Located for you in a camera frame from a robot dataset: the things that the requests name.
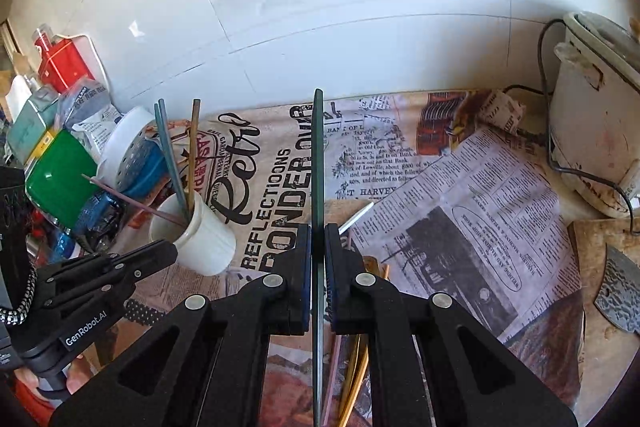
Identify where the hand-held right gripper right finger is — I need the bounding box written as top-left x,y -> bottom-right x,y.
324,223 -> 578,427

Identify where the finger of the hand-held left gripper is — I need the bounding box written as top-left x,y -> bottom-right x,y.
35,238 -> 179,296
45,278 -> 137,324

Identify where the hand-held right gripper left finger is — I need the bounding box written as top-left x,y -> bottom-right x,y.
50,223 -> 313,427

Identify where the purple chopstick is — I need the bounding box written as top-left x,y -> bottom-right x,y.
81,174 -> 187,228

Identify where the silver chopstick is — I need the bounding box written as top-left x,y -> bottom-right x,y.
338,201 -> 376,236

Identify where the white ceramic cup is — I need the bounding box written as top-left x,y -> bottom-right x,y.
149,189 -> 237,277

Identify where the gold chopstick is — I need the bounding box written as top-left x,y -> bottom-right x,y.
336,336 -> 370,427

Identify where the grey chopstick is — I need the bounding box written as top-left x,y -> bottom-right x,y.
311,88 -> 326,427
153,103 -> 187,220
158,98 -> 192,218

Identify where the brown wooden chopstick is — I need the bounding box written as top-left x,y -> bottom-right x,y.
187,98 -> 202,210

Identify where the person's left hand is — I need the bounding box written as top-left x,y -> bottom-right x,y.
64,342 -> 101,395

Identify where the person's orange clothing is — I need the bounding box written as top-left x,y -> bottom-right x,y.
12,372 -> 68,414

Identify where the white perforated plastic dish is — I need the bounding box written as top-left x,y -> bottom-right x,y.
96,106 -> 168,195

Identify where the green box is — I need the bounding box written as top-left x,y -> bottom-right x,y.
25,129 -> 108,228

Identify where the white plastic packet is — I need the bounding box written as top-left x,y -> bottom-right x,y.
72,104 -> 123,148

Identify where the yellow flat box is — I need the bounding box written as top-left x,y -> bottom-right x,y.
29,131 -> 57,164

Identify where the newspaper print tablecloth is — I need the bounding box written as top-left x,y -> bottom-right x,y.
115,89 -> 586,427

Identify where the teal tissue box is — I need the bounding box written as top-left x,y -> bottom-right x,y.
10,87 -> 63,162

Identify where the blue plastic packet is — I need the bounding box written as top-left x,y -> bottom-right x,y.
57,79 -> 123,128

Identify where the red tin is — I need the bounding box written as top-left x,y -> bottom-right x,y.
34,34 -> 96,95

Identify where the red white canister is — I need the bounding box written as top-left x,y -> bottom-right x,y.
32,24 -> 56,58

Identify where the patterned steel knife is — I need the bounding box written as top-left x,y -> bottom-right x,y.
594,243 -> 640,335

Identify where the white rice cooker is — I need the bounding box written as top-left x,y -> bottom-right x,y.
547,11 -> 640,220

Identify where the braided cable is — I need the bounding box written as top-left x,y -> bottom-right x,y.
0,264 -> 38,328

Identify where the white cable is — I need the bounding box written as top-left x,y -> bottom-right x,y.
75,34 -> 113,108

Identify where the black cooker power cord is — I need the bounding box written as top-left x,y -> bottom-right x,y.
502,19 -> 640,238

